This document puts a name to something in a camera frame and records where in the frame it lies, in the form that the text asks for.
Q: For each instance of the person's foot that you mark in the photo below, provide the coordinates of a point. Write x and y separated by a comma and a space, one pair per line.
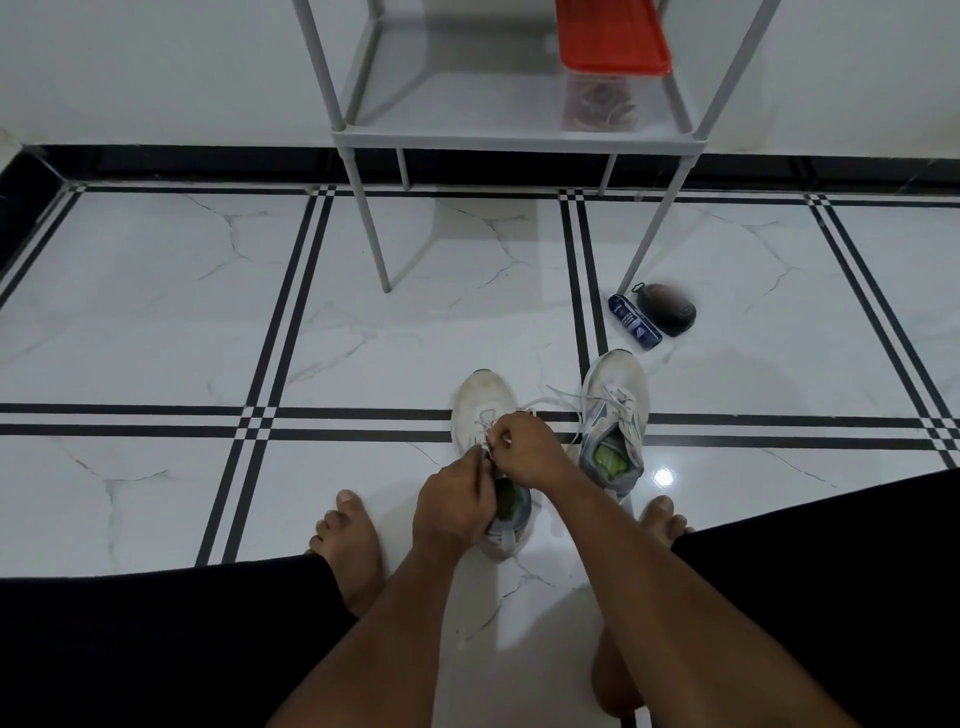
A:
349, 547
664, 517

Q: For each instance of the black oval polish bottle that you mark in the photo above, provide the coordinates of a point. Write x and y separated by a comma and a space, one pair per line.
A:
667, 309

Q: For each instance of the white grey sneaker shoe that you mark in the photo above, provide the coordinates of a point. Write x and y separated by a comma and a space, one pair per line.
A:
619, 371
484, 390

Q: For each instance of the person's right leg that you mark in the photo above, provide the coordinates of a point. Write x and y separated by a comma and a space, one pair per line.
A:
615, 682

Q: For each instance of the grey metal shelf rack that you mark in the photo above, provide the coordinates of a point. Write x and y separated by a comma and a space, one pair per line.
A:
517, 139

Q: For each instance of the person's right forearm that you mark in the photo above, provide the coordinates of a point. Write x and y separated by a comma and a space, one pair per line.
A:
697, 615

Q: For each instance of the person's left forearm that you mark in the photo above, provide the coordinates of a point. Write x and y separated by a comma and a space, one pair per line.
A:
367, 645

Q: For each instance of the person's right foot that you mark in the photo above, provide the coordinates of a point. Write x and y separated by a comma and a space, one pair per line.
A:
664, 517

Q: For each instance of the person's left foot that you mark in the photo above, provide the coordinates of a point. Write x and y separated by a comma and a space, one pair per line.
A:
349, 547

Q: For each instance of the grey white shoelace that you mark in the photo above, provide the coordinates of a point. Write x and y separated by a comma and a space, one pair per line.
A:
615, 405
487, 442

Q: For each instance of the person's left hand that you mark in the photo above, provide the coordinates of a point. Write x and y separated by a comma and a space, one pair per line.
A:
454, 506

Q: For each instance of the clear box with red lid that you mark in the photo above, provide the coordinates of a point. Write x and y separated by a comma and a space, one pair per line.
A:
600, 105

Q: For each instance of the black shorts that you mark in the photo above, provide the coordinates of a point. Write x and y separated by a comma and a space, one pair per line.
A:
855, 585

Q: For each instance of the person's right hand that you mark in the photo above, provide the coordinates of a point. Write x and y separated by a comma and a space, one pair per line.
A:
532, 450

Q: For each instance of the clear container with red lid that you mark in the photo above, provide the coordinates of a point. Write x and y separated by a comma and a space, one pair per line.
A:
611, 34

